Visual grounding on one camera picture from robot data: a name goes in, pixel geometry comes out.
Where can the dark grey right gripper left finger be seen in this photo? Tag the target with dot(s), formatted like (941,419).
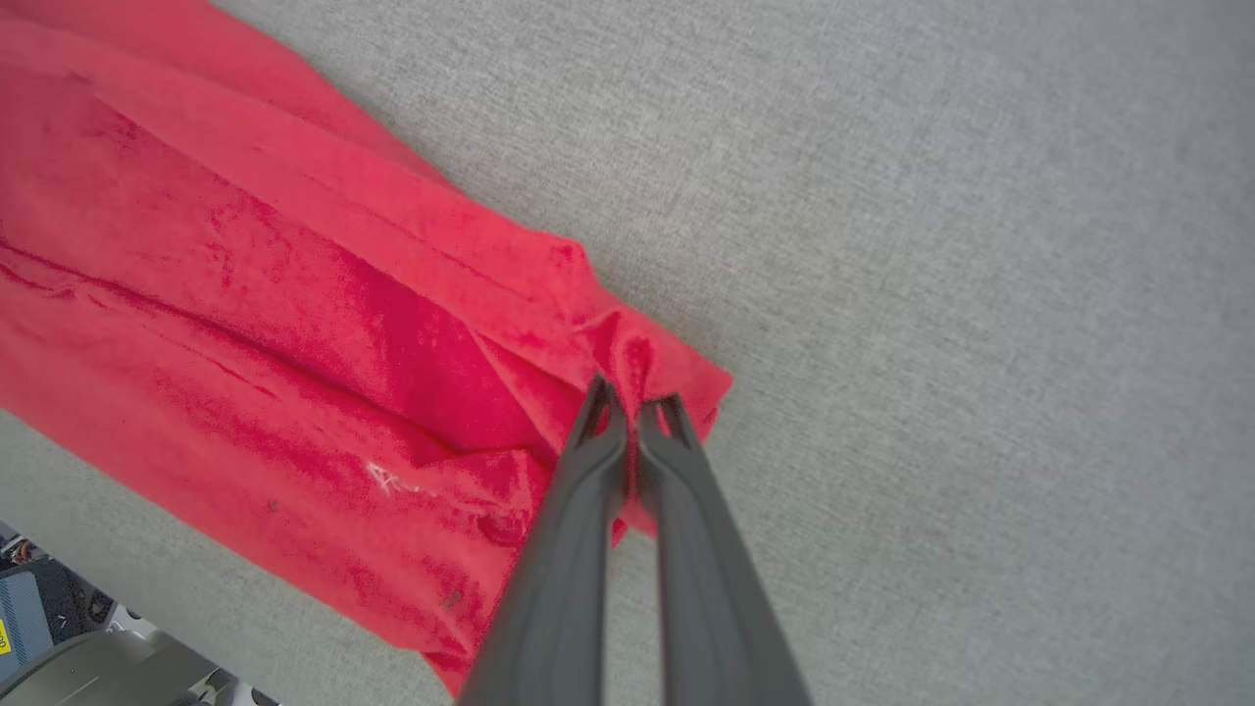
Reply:
(559,588)

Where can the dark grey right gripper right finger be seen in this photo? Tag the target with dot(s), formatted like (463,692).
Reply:
(706,588)

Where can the grey fabric sofa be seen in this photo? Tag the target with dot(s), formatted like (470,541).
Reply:
(980,294)

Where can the red white-sleeved t-shirt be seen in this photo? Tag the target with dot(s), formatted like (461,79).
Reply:
(245,294)

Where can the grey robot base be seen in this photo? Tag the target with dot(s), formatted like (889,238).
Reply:
(98,672)

